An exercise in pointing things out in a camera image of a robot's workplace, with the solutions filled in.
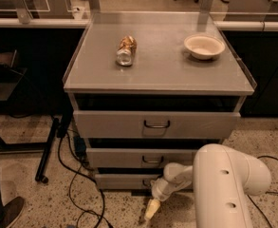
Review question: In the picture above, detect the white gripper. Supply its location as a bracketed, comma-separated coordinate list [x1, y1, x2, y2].
[144, 175, 193, 220]

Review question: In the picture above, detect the grey bottom drawer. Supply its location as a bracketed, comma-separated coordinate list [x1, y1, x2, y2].
[95, 174, 159, 190]

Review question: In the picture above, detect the grey drawer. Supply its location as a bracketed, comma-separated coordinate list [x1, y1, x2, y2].
[73, 110, 240, 139]
[86, 148, 196, 168]
[95, 174, 159, 190]

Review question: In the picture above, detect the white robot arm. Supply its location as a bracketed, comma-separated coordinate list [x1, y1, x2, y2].
[144, 143, 271, 228]

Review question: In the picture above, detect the grey middle drawer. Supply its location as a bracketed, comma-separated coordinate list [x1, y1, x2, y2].
[86, 148, 196, 168]

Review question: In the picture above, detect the grey top drawer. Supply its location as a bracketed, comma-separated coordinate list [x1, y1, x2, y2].
[73, 110, 240, 139]

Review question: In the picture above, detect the grey drawer cabinet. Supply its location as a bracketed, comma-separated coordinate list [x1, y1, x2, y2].
[63, 10, 257, 198]

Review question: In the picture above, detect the black power strip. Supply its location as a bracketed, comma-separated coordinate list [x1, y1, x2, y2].
[73, 136, 86, 158]

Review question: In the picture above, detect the crushed gold soda can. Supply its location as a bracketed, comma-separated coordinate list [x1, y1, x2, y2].
[116, 36, 137, 67]

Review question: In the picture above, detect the white paper bowl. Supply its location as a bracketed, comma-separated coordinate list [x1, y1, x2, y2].
[184, 34, 225, 60]

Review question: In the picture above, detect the black floor cable left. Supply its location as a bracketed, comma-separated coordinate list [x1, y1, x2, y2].
[56, 130, 114, 228]

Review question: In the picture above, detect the black floor cable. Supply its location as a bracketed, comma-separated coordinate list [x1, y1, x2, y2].
[56, 130, 114, 228]
[246, 155, 278, 228]

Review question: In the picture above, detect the black floor cable right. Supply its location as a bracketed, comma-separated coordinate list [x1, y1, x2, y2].
[246, 155, 278, 228]

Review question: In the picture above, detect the black desk frame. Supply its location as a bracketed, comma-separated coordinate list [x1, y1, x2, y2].
[0, 50, 59, 183]

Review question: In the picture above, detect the white horizontal rail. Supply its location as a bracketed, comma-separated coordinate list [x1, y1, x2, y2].
[0, 18, 278, 32]

